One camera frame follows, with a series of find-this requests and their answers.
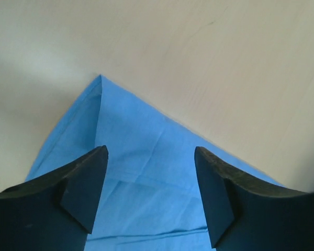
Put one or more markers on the blue long sleeve shirt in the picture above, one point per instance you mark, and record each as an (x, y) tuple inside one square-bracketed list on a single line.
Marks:
[(150, 198)]

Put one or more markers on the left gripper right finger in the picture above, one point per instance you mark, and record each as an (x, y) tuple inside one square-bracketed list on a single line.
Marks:
[(246, 213)]

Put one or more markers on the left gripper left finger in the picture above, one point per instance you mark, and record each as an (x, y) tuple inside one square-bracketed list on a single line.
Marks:
[(57, 210)]

